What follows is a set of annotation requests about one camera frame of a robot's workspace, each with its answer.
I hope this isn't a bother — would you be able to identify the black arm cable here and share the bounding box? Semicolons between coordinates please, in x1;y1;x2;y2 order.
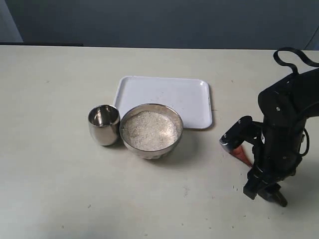
273;48;319;75

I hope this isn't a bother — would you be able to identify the steel bowl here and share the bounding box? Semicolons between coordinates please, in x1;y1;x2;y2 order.
119;104;183;160

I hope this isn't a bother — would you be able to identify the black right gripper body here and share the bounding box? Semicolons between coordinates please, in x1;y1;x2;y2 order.
243;118;306;199

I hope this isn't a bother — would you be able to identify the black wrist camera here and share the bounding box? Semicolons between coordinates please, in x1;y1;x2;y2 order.
219;116;262;153

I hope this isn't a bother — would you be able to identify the white rectangular tray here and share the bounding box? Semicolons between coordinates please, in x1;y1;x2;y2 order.
114;76;213;129

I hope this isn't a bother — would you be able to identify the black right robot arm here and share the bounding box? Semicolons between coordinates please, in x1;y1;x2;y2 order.
243;69;319;207

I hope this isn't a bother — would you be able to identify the dark red wooden spoon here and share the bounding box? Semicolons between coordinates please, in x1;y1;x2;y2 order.
230;146;253;168

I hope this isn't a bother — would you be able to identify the small steel cup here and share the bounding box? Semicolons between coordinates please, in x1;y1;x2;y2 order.
88;105;120;146

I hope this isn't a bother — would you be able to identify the white rice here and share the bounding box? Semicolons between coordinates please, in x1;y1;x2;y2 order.
123;111;178;151

